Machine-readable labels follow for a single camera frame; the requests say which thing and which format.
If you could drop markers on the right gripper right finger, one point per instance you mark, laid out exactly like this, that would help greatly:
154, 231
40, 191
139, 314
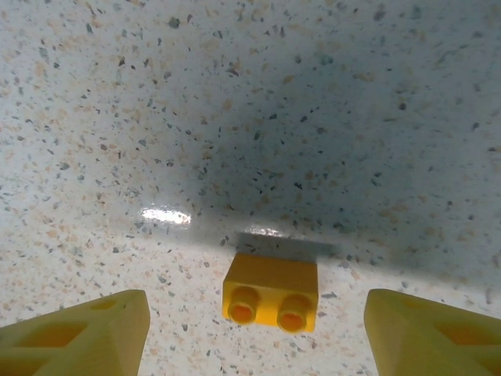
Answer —
430, 344

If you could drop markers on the small yellow lego brick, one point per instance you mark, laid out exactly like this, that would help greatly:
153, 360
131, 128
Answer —
270, 291

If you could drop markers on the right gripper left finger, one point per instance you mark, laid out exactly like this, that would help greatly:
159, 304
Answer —
78, 344

